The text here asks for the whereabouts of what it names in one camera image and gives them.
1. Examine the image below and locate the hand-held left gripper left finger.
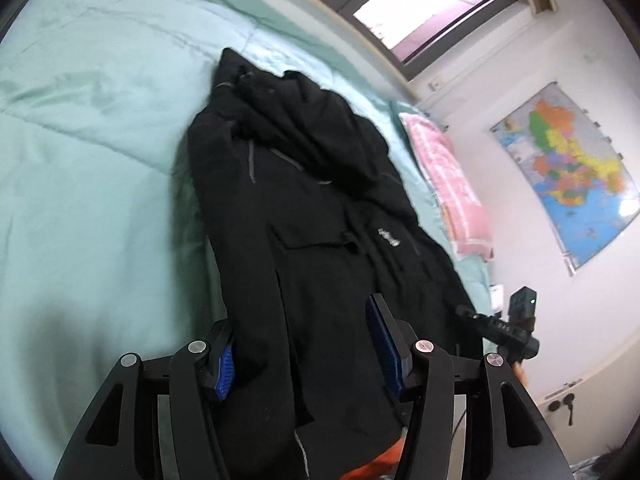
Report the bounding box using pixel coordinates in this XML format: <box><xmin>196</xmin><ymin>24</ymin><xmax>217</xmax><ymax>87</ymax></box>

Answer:
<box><xmin>52</xmin><ymin>319</ymin><xmax>238</xmax><ymax>480</ymax></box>

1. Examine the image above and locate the wall socket with plug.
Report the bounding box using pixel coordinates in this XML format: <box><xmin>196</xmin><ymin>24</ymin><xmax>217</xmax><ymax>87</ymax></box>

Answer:
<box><xmin>545</xmin><ymin>392</ymin><xmax>576</xmax><ymax>428</ymax></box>

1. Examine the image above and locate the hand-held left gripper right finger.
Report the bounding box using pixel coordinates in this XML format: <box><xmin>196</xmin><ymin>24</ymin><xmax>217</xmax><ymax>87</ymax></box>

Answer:
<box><xmin>365</xmin><ymin>292</ymin><xmax>573</xmax><ymax>480</ymax></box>

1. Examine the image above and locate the pink quilted pillow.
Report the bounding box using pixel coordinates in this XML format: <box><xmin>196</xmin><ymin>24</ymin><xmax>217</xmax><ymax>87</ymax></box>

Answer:
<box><xmin>400</xmin><ymin>112</ymin><xmax>496</xmax><ymax>261</ymax></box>

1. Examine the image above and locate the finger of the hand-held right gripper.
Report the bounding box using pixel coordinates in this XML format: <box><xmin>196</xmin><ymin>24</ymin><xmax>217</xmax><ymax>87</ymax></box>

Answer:
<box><xmin>455</xmin><ymin>305</ymin><xmax>483</xmax><ymax>330</ymax></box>

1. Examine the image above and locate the black hooded jacket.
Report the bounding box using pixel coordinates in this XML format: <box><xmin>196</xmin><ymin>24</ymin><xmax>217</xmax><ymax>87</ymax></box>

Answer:
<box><xmin>187</xmin><ymin>47</ymin><xmax>485</xmax><ymax>480</ymax></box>

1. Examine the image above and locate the black cable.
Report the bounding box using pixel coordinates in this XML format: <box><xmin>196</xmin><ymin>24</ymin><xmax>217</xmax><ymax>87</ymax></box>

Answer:
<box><xmin>452</xmin><ymin>395</ymin><xmax>468</xmax><ymax>436</ymax></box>

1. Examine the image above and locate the orange cloth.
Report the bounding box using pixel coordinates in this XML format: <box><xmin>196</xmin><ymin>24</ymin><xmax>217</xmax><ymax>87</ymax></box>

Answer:
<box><xmin>345</xmin><ymin>442</ymin><xmax>406</xmax><ymax>480</ymax></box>

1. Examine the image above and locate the dark framed window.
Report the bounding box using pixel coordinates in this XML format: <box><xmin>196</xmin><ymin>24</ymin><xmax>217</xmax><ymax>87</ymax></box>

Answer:
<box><xmin>280</xmin><ymin>0</ymin><xmax>531</xmax><ymax>81</ymax></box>

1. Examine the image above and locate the teal quilt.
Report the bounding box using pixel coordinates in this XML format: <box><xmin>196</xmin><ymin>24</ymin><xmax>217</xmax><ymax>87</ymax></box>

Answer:
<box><xmin>0</xmin><ymin>0</ymin><xmax>493</xmax><ymax>480</ymax></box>

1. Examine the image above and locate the colourful wall map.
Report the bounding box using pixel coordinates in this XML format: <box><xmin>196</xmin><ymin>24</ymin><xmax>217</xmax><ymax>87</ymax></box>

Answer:
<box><xmin>489</xmin><ymin>81</ymin><xmax>640</xmax><ymax>276</ymax></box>

